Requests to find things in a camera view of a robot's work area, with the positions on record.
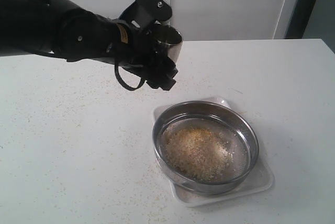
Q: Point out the stainless steel cup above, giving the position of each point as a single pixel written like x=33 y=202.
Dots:
x=168 y=39

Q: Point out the round steel mesh sieve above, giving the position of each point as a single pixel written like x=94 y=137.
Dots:
x=215 y=114

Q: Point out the white square plastic tray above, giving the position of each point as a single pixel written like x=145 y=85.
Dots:
x=260 y=179

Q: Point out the grain mixture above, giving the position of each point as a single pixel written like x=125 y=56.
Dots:
x=197 y=153

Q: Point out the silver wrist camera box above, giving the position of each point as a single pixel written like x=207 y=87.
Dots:
x=150 y=11

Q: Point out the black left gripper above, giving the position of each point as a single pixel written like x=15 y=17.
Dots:
x=137 y=52

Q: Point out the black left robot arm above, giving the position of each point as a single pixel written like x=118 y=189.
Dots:
x=62 y=29

